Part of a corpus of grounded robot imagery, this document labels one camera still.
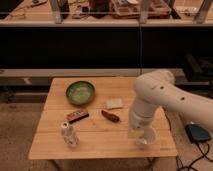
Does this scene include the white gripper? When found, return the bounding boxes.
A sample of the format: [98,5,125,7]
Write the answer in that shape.
[128,117,150,138]

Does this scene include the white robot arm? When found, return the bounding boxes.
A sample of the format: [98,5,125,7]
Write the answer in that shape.
[128,69,213,138]

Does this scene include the white paper cup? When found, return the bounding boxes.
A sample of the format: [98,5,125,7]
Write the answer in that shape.
[136,127,157,149]

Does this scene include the brown sausage piece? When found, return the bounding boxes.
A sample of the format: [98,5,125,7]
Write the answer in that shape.
[101,110,120,123]

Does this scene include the white sponge square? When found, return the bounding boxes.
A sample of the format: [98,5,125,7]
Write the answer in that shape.
[106,98,123,110]

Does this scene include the black foot pedal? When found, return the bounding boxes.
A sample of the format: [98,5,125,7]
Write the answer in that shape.
[185,124,211,143]

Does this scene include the wooden folding table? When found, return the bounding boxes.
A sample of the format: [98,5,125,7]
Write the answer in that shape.
[29,77,177,160]

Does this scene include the green ceramic bowl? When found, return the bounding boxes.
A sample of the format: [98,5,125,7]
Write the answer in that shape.
[65,81,95,105]

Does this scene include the brown chocolate bar box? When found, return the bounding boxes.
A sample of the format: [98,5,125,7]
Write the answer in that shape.
[66,109,89,124]

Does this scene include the wooden shelf rack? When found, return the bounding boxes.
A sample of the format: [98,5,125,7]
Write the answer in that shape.
[0,0,213,27]

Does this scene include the black cable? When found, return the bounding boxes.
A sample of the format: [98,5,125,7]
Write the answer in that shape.
[175,141,213,171]

